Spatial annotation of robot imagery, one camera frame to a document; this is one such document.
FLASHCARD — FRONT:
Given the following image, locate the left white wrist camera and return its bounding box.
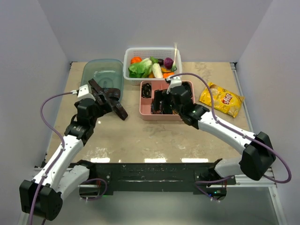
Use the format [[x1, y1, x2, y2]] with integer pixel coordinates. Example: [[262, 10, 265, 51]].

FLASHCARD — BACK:
[[71, 84, 94, 100]]

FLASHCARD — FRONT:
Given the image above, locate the pink divided organizer tray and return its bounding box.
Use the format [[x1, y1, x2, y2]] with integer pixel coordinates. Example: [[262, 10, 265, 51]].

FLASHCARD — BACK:
[[139, 79, 181, 121]]

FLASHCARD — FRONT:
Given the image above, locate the white daikon radish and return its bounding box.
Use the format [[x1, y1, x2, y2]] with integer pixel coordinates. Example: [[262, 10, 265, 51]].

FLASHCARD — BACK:
[[152, 63, 164, 79]]

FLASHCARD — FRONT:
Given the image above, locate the purple onion toy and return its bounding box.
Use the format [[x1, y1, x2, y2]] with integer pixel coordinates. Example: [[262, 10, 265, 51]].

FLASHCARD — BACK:
[[164, 57, 173, 69]]

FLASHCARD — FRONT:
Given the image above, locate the dark patterned necktie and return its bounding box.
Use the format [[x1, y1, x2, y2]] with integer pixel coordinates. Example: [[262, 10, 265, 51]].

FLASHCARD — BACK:
[[89, 79, 128, 120]]

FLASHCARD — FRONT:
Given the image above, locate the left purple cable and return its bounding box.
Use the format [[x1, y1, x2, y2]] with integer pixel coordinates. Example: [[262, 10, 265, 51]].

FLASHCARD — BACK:
[[28, 91, 78, 225]]

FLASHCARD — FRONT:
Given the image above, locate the yellow chips bag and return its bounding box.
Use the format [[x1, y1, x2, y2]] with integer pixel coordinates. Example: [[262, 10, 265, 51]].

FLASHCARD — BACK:
[[199, 82, 244, 118]]

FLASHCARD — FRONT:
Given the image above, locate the dark eggplant toy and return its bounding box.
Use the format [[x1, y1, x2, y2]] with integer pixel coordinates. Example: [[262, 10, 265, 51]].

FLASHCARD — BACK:
[[157, 59, 164, 66]]

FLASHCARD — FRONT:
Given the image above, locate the rolled black tie left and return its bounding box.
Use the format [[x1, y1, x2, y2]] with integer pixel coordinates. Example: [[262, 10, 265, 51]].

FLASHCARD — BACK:
[[141, 83, 152, 98]]

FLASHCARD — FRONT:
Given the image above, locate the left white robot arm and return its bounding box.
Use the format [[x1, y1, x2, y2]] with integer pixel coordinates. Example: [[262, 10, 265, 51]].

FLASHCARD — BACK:
[[19, 91, 112, 225]]

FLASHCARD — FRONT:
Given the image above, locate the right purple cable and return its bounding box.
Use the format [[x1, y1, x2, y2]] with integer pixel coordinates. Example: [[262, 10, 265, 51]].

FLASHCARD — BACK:
[[166, 73, 292, 183]]

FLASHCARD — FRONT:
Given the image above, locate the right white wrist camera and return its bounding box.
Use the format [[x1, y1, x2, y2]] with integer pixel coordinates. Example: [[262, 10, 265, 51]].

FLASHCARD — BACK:
[[165, 76, 182, 94]]

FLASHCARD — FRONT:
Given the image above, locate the purple cable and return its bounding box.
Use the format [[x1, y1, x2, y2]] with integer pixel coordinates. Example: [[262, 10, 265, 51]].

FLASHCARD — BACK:
[[166, 73, 292, 183], [28, 91, 78, 225]]

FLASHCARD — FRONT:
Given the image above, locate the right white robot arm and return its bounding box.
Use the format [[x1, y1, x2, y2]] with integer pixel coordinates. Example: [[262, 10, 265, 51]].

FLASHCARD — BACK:
[[153, 85, 276, 184]]

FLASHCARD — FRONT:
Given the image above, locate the white plastic basket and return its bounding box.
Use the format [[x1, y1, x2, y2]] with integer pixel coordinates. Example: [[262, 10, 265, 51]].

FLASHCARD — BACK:
[[123, 47, 182, 85]]

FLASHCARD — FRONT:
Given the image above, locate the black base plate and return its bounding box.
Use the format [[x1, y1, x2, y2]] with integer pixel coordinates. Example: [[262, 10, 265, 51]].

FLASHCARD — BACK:
[[70, 163, 236, 196]]

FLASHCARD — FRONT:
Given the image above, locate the green onion stalk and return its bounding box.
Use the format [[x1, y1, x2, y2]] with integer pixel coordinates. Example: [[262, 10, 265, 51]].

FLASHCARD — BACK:
[[171, 43, 178, 72]]

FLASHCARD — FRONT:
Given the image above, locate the green lettuce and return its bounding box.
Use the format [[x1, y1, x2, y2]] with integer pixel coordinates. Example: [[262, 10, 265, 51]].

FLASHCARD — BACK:
[[128, 58, 153, 78]]

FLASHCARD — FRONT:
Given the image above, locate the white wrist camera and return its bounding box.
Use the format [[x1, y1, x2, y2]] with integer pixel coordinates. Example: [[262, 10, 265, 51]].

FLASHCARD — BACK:
[[165, 76, 182, 94], [71, 84, 94, 100]]

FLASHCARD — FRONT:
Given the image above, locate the teal transparent container lid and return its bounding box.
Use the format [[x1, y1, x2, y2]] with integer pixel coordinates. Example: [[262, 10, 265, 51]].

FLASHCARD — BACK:
[[80, 59, 124, 101]]

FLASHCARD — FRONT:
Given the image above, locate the orange pumpkin toy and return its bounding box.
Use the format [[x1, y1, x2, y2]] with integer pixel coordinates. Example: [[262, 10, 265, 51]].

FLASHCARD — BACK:
[[131, 57, 142, 64]]

